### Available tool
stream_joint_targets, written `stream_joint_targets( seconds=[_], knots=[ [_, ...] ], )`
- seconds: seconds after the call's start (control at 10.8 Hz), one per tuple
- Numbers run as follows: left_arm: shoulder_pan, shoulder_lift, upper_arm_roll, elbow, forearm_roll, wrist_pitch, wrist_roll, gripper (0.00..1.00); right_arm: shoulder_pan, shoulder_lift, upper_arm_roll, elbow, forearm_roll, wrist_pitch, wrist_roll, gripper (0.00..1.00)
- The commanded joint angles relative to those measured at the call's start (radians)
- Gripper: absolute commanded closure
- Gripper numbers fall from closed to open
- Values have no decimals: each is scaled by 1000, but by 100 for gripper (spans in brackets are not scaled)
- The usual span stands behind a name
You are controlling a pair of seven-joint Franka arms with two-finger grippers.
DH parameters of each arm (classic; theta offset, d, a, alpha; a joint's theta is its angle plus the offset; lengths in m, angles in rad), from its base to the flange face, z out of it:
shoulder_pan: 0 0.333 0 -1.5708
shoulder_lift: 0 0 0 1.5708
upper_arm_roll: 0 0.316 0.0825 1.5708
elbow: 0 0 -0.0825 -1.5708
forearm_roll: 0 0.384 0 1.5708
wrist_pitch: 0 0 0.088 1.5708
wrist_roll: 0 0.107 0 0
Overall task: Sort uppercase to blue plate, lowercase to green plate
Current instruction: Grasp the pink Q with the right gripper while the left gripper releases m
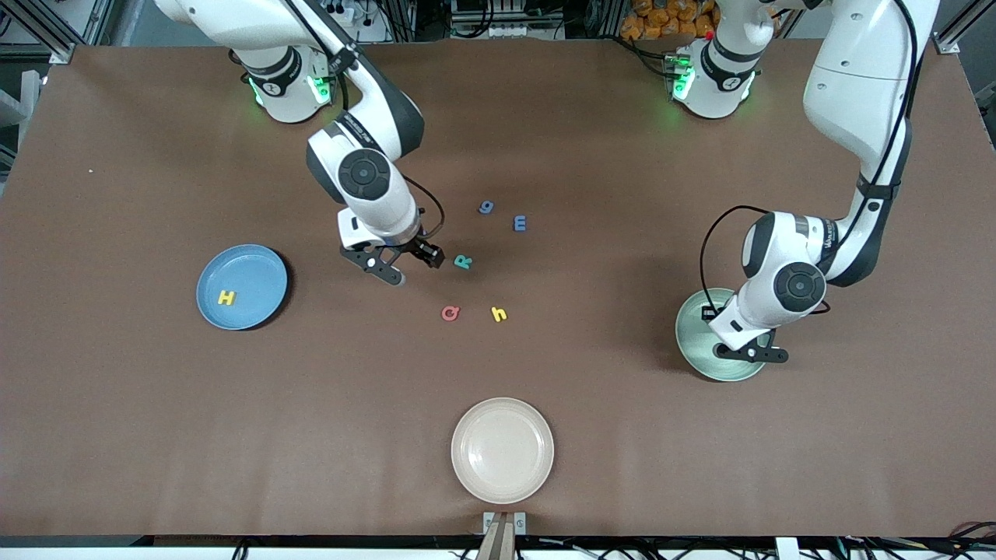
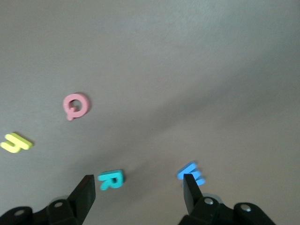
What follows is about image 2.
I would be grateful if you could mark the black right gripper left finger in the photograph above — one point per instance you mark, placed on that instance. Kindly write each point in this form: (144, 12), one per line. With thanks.
(82, 199)

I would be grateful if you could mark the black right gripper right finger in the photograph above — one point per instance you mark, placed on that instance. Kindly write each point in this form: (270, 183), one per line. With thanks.
(194, 201)

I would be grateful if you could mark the blue foam letter W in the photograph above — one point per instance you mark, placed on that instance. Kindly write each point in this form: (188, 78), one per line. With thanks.
(187, 170)

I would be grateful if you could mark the pink foam letter Q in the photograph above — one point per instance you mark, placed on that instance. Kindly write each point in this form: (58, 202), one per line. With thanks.
(66, 104)

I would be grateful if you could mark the teal foam letter R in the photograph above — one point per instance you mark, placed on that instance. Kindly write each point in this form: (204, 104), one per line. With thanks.
(110, 175)

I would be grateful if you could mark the yellow foam small h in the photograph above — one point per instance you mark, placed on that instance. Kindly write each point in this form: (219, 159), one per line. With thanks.
(18, 140)

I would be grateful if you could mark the brown table mat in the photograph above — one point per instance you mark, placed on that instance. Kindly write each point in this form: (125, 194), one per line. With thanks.
(164, 70)

